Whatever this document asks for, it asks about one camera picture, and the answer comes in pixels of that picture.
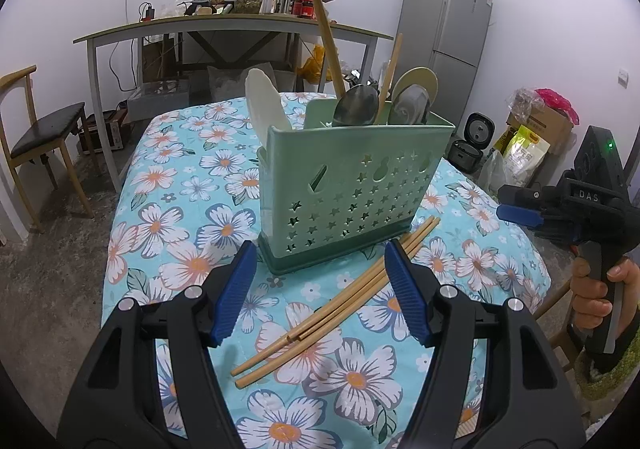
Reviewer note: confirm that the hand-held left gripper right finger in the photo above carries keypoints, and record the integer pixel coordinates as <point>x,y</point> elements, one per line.
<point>405,294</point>

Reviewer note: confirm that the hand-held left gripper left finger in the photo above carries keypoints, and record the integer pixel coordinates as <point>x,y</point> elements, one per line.
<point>235,294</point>

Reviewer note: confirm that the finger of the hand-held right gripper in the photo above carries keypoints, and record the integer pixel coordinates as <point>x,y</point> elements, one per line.
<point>555,230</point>
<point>520,214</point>

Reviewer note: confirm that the pile of bamboo chopsticks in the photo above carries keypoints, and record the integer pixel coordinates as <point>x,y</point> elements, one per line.
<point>320,324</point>

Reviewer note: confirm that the green utensil holder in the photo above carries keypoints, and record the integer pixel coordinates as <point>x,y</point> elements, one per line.
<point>350,189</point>

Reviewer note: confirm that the cream round ladle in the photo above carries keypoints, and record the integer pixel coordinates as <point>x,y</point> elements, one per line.
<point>426,79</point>

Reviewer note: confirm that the tan bamboo chopstick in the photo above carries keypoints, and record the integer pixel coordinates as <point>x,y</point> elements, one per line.
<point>392,71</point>
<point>327,44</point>

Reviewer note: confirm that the steel soup spoon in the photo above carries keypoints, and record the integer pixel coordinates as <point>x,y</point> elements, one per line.
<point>355,104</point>

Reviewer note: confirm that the white rice paddle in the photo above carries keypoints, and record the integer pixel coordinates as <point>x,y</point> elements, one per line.
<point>265,99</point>

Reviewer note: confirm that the person's right hand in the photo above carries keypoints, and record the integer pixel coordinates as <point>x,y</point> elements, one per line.
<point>590,294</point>

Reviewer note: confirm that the white plastic bag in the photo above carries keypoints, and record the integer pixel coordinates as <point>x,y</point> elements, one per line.
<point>492,171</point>

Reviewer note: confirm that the yellow rice bag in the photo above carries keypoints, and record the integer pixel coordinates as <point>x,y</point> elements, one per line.
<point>525,149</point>

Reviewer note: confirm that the black rice cooker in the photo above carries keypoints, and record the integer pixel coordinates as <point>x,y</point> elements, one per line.
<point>465,154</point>

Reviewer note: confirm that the floral covered table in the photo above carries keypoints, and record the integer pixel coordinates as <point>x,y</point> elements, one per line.
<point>175,229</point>

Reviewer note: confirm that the cardboard box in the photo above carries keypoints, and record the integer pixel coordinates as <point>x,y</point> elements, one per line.
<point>552,125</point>

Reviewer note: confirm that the clear plastic bag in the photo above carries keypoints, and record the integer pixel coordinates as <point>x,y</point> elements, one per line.
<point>521,101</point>

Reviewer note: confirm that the pink plastic bag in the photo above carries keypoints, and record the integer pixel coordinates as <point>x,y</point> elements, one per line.
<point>557,101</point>

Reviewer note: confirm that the grey refrigerator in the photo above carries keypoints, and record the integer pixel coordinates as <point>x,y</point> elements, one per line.
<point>445,29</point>

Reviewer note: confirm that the small toaster oven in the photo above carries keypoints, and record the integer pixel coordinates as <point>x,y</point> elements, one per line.
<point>105,134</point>

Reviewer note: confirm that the grey storage box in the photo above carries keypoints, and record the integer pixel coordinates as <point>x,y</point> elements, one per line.
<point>160,99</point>

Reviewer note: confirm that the white sack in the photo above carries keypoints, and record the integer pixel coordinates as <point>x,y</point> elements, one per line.
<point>227,81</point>

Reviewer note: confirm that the yellow plastic bag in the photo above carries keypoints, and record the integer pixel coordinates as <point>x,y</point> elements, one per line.
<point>312,66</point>

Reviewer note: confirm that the brown cardboard sheet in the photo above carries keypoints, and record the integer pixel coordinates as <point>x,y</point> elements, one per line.
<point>152,59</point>

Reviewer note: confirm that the black seat wooden chair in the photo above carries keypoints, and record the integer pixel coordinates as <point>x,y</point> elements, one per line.
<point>47,121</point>

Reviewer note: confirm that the cluttered white desk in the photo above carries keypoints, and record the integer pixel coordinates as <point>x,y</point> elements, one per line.
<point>225,23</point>

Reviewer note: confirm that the glass jar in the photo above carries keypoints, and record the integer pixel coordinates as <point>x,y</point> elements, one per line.
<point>247,4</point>

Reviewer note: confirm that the black red charger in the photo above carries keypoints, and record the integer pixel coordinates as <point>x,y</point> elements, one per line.
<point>146,13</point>

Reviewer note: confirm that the steel cup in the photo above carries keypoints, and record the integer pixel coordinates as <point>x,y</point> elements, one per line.
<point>284,2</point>

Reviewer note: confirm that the red sauce bottle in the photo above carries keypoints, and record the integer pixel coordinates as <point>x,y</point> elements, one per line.
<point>305,4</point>

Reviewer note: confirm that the white wall socket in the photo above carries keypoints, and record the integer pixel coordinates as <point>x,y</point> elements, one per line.
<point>622,78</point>

